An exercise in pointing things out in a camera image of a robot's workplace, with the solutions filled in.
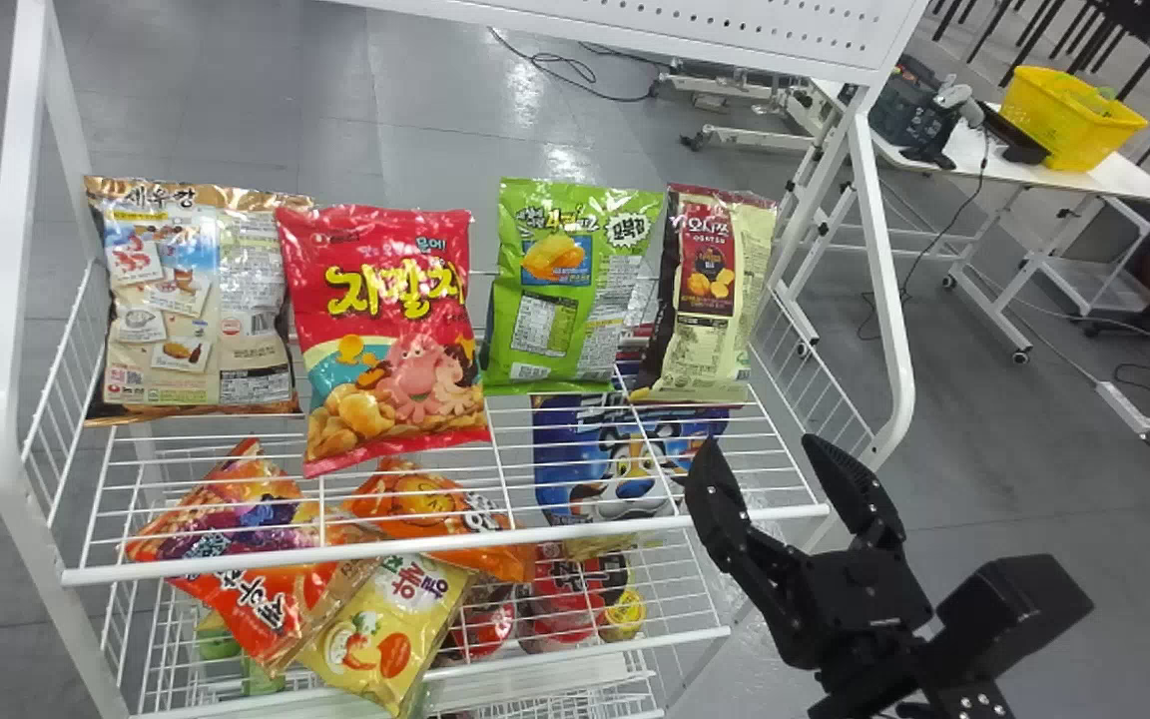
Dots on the white power strip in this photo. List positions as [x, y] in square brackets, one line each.
[1124, 406]

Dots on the yellow and brown snack packet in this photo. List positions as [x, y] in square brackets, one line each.
[715, 300]

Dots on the yellow basket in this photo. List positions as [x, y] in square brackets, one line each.
[1069, 120]

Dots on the red and black snack packet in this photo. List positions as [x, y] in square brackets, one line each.
[565, 609]

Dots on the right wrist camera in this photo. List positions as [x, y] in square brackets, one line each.
[1014, 609]

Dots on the blue snack packet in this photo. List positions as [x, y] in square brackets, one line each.
[595, 459]

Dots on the black device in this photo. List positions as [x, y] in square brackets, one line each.
[909, 115]

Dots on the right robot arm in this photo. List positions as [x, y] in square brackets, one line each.
[969, 704]

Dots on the white side table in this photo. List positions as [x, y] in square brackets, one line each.
[1114, 178]

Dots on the orange and purple snack packet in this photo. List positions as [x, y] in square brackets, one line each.
[246, 509]

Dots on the green snack packet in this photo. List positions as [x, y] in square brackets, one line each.
[565, 290]

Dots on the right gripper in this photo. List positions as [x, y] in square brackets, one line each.
[855, 609]

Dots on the beige snack packet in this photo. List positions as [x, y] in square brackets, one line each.
[196, 300]

